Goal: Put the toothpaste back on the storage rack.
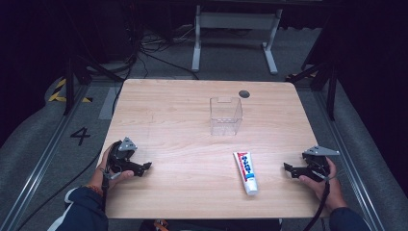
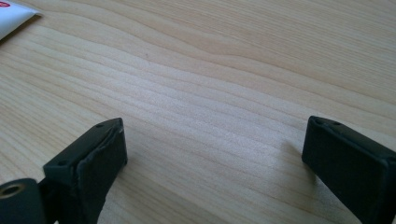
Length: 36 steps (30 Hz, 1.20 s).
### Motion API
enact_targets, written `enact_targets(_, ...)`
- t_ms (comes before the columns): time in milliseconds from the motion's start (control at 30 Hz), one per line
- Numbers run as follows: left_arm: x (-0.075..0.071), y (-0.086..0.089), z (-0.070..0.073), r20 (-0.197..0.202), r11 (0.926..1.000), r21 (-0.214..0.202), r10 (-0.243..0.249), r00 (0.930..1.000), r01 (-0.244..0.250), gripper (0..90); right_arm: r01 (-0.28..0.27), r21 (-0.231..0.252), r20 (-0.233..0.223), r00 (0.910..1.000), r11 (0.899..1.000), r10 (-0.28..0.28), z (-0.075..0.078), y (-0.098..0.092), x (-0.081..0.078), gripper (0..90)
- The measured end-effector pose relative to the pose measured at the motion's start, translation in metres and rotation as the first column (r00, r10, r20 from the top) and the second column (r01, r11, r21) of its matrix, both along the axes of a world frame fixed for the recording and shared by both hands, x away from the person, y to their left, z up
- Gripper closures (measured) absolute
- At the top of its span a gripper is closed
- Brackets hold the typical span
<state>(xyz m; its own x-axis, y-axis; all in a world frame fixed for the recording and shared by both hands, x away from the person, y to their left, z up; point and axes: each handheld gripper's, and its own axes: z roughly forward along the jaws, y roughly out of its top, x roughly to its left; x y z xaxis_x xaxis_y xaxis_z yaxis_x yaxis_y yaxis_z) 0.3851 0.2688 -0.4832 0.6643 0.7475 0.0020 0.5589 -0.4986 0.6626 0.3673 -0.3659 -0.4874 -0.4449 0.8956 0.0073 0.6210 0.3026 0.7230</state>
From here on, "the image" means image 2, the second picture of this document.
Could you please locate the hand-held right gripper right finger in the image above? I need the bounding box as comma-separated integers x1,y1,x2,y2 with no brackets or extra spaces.
301,115,396,224

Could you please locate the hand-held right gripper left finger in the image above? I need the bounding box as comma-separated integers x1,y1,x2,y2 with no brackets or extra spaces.
38,117,129,224

